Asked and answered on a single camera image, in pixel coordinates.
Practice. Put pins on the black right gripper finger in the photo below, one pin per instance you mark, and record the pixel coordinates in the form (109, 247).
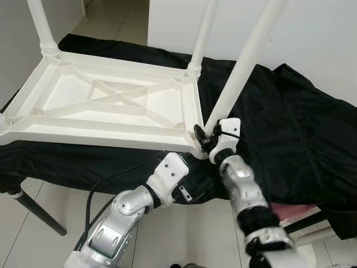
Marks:
(199, 134)

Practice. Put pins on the white plastic table top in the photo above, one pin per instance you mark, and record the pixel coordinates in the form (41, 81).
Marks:
(61, 95)

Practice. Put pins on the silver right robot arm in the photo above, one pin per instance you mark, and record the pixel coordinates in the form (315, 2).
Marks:
(242, 181)

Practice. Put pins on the dark robot right foot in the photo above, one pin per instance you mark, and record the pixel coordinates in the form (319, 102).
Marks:
(183, 266)

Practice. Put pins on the black cloth cover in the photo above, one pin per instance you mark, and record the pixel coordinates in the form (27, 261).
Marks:
(301, 128)

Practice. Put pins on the pink white-rimmed cloth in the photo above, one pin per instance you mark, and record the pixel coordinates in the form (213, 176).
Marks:
(295, 210)

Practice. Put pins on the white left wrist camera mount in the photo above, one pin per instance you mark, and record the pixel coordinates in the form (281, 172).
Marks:
(167, 170)

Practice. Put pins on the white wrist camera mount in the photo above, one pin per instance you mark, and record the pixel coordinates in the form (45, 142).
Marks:
(228, 127)
(167, 170)

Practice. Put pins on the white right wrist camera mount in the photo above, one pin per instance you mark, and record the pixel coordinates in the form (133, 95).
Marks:
(228, 127)

